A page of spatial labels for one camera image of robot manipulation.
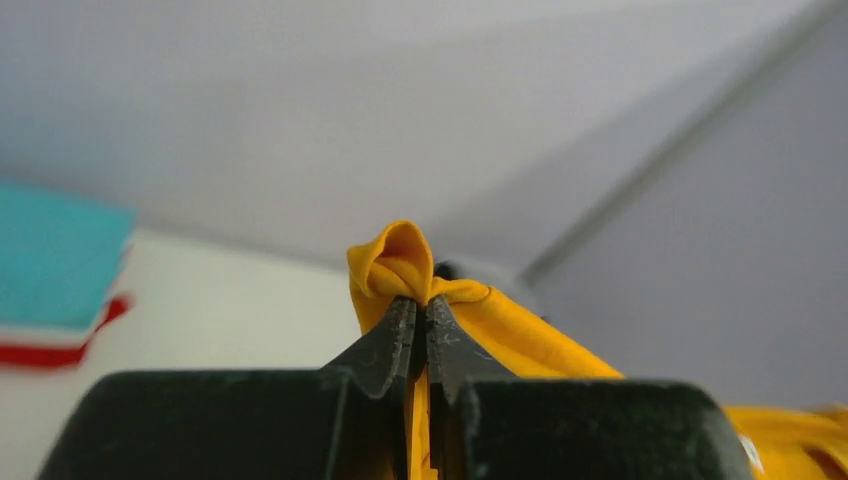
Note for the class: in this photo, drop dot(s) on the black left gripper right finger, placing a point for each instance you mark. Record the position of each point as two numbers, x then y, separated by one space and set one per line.
488 423

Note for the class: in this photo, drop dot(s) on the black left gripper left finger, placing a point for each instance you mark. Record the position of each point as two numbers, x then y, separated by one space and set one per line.
345 420

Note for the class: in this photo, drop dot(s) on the yellow t-shirt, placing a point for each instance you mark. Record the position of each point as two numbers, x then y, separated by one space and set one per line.
780 444

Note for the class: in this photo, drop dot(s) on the folded white t-shirt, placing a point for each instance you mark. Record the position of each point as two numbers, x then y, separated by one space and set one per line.
55 294

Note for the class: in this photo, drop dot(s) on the folded turquoise t-shirt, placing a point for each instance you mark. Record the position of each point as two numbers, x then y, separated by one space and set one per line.
44 217

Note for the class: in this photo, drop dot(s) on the folded red t-shirt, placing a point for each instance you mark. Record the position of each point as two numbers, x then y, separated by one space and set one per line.
45 356

